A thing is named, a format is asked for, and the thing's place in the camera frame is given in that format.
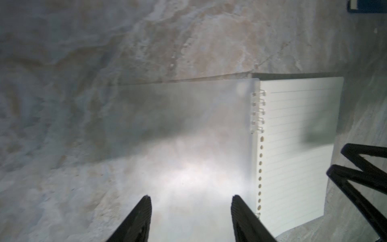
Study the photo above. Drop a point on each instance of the spiral notebook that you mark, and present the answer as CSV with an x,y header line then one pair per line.
x,y
193,146

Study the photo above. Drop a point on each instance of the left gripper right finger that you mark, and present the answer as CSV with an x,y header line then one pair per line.
x,y
247,227

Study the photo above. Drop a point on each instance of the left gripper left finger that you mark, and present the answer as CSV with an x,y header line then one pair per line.
x,y
136,226

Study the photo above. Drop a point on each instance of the blue cover notebook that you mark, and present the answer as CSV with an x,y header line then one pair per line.
x,y
367,6

